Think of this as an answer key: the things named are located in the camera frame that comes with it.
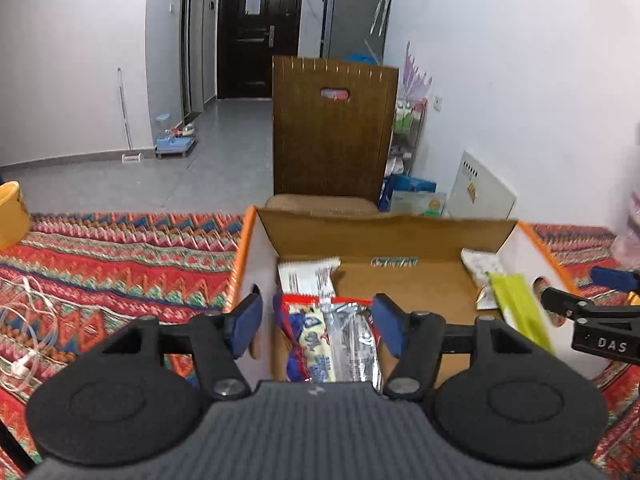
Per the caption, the white earphone cable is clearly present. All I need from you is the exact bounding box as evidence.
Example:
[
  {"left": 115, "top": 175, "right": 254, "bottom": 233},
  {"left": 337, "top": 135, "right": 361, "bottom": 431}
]
[{"left": 0, "top": 275, "right": 63, "bottom": 391}]

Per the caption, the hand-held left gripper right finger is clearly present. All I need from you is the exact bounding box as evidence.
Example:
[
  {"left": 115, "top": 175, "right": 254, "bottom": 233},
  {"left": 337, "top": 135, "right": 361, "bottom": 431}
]
[{"left": 372, "top": 294, "right": 541, "bottom": 401}]

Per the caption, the silver snack packet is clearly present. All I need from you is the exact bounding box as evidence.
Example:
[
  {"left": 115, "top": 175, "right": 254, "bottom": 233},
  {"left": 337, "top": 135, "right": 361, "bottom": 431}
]
[{"left": 322, "top": 297, "right": 386, "bottom": 391}]

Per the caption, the blue carton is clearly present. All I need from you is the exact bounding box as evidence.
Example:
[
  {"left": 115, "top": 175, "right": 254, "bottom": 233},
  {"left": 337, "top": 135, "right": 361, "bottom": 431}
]
[{"left": 378, "top": 174, "right": 438, "bottom": 211}]

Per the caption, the white mop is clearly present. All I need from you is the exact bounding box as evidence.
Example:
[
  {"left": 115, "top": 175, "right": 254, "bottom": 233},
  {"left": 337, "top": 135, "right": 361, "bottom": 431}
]
[{"left": 116, "top": 66, "right": 143, "bottom": 163}]

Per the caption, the white flat board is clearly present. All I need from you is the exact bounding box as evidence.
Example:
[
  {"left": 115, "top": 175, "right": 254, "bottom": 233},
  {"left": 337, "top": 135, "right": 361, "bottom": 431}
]
[{"left": 446, "top": 149, "right": 517, "bottom": 221}]

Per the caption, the wire storage rack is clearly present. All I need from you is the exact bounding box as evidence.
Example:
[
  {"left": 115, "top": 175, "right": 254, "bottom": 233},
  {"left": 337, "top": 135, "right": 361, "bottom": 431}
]
[{"left": 390, "top": 97, "right": 430, "bottom": 181}]

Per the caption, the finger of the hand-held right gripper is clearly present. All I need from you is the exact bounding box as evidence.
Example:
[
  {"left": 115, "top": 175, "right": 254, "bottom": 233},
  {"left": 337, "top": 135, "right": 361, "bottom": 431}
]
[
  {"left": 540, "top": 286, "right": 640, "bottom": 328},
  {"left": 590, "top": 266, "right": 640, "bottom": 293}
]

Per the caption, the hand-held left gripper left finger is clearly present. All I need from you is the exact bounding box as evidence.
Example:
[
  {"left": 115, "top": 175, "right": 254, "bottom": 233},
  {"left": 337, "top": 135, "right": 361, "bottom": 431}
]
[{"left": 102, "top": 292, "right": 263, "bottom": 401}]

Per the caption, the yellow cup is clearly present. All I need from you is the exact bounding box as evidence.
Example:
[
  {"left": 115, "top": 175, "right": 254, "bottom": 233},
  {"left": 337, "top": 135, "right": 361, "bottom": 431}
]
[{"left": 0, "top": 181, "right": 33, "bottom": 250}]

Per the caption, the red blue white snack packet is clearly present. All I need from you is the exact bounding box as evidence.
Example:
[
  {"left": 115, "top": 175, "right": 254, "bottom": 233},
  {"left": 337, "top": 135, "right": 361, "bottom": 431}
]
[{"left": 274, "top": 294, "right": 341, "bottom": 383}]

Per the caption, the white green carton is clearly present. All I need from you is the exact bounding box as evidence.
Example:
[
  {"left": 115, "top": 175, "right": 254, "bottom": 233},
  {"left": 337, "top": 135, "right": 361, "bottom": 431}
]
[{"left": 390, "top": 190, "right": 447, "bottom": 218}]

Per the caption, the grey inner door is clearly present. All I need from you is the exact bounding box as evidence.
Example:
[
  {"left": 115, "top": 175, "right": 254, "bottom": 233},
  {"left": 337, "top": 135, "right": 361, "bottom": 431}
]
[{"left": 181, "top": 0, "right": 207, "bottom": 121}]

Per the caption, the green snack packet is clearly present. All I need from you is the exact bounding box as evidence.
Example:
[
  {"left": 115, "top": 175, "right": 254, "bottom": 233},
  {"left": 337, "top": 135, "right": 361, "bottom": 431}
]
[{"left": 487, "top": 271, "right": 555, "bottom": 356}]

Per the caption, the brown wooden chair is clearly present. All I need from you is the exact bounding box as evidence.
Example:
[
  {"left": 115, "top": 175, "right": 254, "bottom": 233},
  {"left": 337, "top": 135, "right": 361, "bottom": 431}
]
[{"left": 264, "top": 56, "right": 400, "bottom": 217}]

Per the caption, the pink textured vase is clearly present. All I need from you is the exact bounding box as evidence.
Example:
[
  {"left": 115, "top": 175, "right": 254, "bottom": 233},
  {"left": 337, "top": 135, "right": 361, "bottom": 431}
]
[{"left": 611, "top": 170, "right": 640, "bottom": 273}]

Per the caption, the small white snack packet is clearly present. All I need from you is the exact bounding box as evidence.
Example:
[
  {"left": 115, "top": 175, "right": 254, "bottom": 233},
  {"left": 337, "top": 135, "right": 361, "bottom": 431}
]
[{"left": 460, "top": 248, "right": 503, "bottom": 311}]

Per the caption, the grey refrigerator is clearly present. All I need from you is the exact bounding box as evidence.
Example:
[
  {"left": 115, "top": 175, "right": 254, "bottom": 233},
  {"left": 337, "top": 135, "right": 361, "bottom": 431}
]
[{"left": 320, "top": 0, "right": 396, "bottom": 67}]

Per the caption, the dark brown entrance door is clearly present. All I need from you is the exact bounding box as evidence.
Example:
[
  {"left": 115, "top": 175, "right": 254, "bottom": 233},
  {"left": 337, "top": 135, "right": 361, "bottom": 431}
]
[{"left": 216, "top": 0, "right": 306, "bottom": 101}]

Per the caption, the blue pet feeder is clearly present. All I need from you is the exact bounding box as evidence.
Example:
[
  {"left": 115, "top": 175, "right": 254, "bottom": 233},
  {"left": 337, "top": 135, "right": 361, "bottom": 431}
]
[{"left": 154, "top": 112, "right": 197, "bottom": 158}]

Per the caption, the orange cardboard box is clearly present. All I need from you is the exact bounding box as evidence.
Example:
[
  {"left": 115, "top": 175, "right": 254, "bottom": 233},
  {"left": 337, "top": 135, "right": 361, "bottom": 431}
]
[{"left": 223, "top": 205, "right": 613, "bottom": 396}]

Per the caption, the white grey-print snack packet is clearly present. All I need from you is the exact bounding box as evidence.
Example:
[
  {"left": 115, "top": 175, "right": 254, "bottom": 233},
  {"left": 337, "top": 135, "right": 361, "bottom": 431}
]
[{"left": 276, "top": 257, "right": 342, "bottom": 306}]

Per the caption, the purple feather decoration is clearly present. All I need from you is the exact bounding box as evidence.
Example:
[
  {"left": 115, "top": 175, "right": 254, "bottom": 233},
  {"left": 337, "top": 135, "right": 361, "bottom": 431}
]
[{"left": 400, "top": 40, "right": 433, "bottom": 101}]

